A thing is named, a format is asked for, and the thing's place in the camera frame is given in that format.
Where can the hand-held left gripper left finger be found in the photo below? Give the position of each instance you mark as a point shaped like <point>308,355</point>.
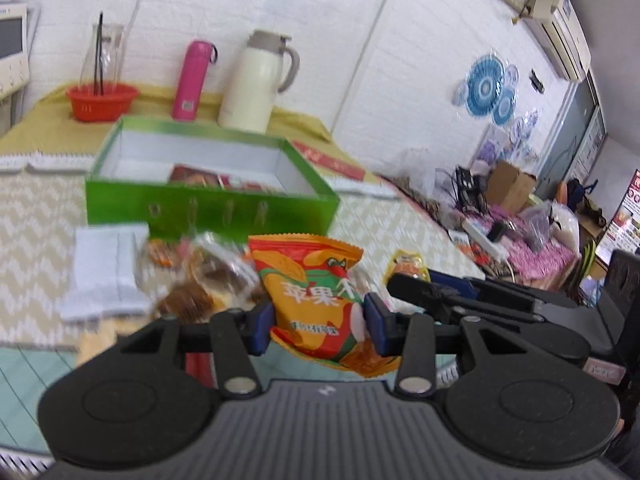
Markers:
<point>260,326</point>

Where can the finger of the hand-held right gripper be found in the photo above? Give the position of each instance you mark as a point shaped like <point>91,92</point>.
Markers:
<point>415,287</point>
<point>452,282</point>

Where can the white foil snack packet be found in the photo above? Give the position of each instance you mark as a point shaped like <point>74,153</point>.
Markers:
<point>100,270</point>

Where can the white appliance with screen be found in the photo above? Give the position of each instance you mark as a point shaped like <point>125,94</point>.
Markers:
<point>12,55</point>

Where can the beige zigzag table mat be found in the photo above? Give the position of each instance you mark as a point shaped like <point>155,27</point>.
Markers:
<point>35,240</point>

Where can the yellow tablecloth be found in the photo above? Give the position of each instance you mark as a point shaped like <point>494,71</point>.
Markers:
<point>50,132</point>

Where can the blue round wall decoration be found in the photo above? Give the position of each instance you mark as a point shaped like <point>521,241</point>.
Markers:
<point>484,85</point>

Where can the white air conditioner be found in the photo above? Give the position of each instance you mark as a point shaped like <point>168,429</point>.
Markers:
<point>557,25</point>

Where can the small orange snack packet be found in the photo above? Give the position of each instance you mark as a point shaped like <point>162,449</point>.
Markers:
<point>162,255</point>

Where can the red paper envelope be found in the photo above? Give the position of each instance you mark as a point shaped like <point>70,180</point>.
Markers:
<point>330,160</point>

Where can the red plastic basket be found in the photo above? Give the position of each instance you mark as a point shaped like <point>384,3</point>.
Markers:
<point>102,102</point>

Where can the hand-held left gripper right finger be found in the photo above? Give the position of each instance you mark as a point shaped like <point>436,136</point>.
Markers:
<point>377,325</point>

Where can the pink floral cloth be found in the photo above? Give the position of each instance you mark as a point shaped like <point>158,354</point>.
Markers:
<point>540,260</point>

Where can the white power strip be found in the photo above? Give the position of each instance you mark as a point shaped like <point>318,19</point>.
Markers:
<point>487,240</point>

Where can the pink bottle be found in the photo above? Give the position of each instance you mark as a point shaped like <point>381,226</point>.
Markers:
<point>192,80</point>

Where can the clear plastic bag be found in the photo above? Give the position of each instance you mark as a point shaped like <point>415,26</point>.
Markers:
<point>417,170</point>

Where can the small orange jelly cup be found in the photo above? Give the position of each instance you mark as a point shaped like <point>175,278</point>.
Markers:
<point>407,263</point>

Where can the green cardboard box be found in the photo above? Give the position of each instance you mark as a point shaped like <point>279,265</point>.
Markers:
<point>210,208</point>

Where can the crinkled clear snack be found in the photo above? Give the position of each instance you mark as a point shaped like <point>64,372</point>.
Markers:
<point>222,262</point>

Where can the brown cardboard box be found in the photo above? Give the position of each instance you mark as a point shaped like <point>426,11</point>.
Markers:
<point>510,187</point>

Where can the cream thermos jug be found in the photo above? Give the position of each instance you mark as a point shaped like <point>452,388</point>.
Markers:
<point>252,85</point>

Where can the teal diamond pattern mat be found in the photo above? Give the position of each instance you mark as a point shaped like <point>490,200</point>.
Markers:
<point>30,385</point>

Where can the brown pastry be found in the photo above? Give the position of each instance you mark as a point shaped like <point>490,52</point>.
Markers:
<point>182,300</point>

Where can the orange snack bag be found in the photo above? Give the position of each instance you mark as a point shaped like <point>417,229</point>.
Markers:
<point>310,280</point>

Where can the black chopsticks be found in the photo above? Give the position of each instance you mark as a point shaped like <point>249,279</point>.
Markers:
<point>100,55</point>

